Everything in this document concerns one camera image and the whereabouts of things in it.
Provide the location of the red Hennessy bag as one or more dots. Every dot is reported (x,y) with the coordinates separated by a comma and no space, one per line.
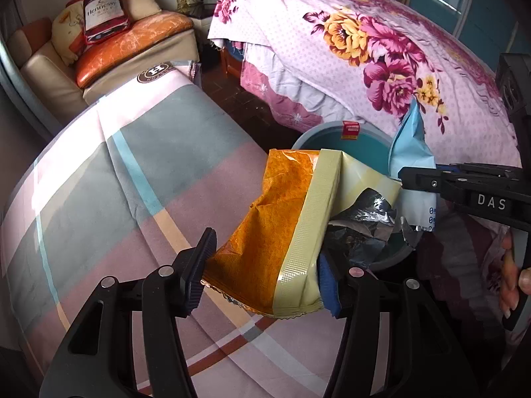
(103,12)

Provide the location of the teal plastic trash bin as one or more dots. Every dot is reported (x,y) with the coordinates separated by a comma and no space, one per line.
(327,139)

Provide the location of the orange seat cushion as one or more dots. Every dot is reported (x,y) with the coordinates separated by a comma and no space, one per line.
(137,37)

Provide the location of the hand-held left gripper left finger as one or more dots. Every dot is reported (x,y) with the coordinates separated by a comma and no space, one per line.
(195,273)

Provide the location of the light blue plastic wrapper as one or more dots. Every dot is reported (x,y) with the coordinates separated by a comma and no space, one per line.
(408,145)

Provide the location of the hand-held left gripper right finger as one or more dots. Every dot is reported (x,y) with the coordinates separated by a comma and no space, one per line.
(332,290)

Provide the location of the beige pillow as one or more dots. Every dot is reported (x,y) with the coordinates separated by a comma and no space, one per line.
(141,2)

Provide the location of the pink floral quilt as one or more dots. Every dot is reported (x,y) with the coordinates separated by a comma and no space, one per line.
(332,70)

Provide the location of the cream cartoon pillow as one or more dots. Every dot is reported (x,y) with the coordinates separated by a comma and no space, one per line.
(66,33)

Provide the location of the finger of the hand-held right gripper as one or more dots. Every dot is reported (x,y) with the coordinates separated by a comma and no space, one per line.
(489,171)
(423,180)

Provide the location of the orange cream bread wrapper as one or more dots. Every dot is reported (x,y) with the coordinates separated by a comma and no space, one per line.
(269,215)

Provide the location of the person's right hand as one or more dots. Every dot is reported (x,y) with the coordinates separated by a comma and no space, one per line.
(508,282)

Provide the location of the cream leather sofa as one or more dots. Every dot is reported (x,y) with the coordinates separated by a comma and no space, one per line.
(49,87)

